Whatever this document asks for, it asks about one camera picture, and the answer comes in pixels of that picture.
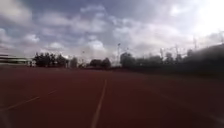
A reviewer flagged tall floodlight mast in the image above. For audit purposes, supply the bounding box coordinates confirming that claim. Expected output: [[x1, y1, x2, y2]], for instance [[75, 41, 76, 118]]
[[116, 42, 122, 66]]

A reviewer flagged row of dark trees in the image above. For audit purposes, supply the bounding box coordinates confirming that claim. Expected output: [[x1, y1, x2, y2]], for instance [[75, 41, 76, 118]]
[[31, 51, 80, 69]]

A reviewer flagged clump of trees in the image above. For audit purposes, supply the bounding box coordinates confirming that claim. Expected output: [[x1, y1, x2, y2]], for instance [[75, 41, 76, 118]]
[[87, 57, 113, 70]]

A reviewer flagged long dark tree line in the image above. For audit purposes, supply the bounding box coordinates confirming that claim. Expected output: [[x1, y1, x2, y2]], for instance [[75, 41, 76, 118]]
[[119, 43, 224, 77]]

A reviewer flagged pole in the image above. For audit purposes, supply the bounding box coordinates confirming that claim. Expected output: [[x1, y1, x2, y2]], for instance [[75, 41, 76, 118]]
[[174, 44, 179, 57], [193, 35, 198, 52]]

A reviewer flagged low flat-roofed building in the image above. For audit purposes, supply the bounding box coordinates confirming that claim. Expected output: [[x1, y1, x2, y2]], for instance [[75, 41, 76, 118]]
[[0, 53, 35, 67]]

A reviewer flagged red running track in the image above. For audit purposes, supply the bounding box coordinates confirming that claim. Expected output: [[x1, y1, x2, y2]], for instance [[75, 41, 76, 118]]
[[0, 65, 224, 128]]

